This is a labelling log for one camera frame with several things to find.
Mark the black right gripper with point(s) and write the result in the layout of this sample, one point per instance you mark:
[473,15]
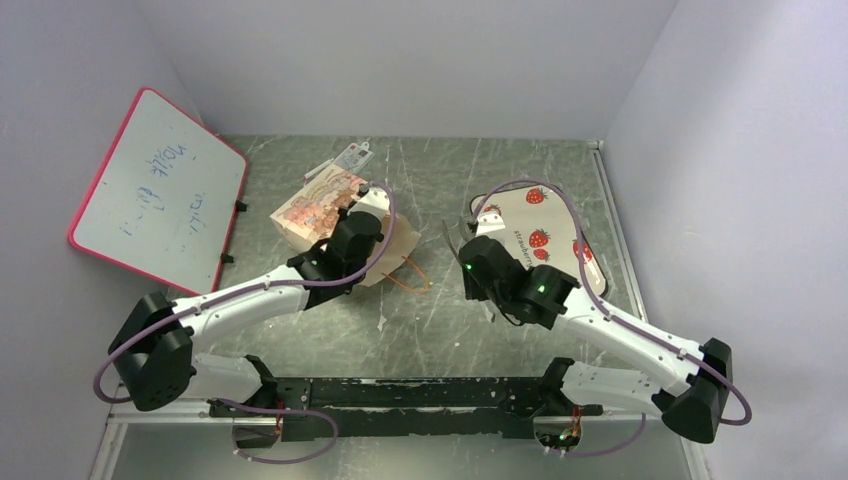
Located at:
[473,252]

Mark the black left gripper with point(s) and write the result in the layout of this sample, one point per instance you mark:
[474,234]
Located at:
[342,215]

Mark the beige paper gift bag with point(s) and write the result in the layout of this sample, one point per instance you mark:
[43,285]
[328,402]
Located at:
[316,210]

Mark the metal food tongs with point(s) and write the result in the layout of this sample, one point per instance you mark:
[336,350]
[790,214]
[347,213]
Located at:
[456,232]

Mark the strawberry print white tray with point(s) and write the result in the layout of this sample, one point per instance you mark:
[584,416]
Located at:
[540,230]

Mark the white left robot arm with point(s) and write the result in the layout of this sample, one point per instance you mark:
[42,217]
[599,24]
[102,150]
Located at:
[159,351]

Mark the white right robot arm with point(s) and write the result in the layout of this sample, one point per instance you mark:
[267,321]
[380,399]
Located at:
[683,383]

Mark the clear plastic package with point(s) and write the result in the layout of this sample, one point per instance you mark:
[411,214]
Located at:
[353,158]

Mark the pink framed whiteboard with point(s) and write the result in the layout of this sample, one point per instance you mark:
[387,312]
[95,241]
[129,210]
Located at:
[163,202]

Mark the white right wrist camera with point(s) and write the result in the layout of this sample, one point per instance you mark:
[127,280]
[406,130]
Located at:
[491,225]

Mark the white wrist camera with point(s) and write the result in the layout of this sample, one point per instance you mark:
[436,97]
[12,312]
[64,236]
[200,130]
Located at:
[491,225]
[372,200]

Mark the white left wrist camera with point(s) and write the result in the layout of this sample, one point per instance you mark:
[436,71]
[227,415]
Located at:
[372,200]

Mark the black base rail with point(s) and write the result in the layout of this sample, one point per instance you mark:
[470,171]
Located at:
[310,409]

